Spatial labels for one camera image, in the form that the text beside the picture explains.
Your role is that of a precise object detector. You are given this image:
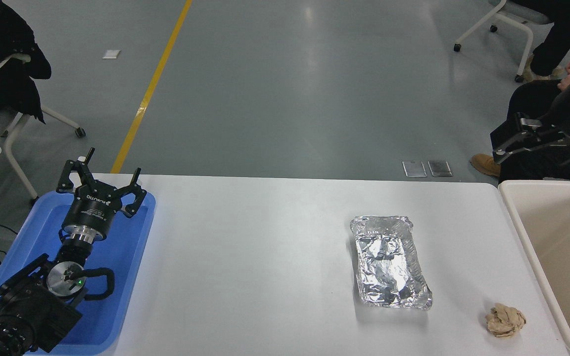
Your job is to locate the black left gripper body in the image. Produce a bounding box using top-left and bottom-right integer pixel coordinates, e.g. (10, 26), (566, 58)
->
(62, 181), (135, 234)

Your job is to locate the foil tray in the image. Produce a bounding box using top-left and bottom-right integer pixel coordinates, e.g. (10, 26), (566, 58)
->
(349, 215), (434, 311)

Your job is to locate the metal floor plate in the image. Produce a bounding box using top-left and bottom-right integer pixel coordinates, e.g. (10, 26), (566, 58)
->
(402, 160), (428, 178)
(427, 160), (454, 178)

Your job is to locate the person with tan boot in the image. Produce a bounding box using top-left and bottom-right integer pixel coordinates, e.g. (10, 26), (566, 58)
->
(469, 47), (570, 182)

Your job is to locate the blue plastic tray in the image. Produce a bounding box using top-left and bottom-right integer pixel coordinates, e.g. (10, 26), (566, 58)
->
(0, 190), (157, 356)

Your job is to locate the white swivel chair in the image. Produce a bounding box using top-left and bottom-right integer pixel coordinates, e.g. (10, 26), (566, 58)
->
(0, 105), (87, 204)

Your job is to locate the person with tan shoe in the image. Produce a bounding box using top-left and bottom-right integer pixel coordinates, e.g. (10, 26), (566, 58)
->
(510, 0), (570, 83)

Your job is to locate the large pale bin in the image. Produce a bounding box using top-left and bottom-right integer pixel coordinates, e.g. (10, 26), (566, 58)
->
(497, 179), (570, 356)

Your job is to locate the white wheeled chair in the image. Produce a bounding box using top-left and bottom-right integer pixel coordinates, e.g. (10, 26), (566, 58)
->
(453, 0), (551, 83)

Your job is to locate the person with white chair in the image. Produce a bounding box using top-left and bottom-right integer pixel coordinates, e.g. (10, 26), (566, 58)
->
(0, 0), (52, 132)

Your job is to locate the crumpled tan paper ball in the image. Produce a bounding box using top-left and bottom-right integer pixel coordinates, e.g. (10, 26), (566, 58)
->
(485, 303), (527, 339)

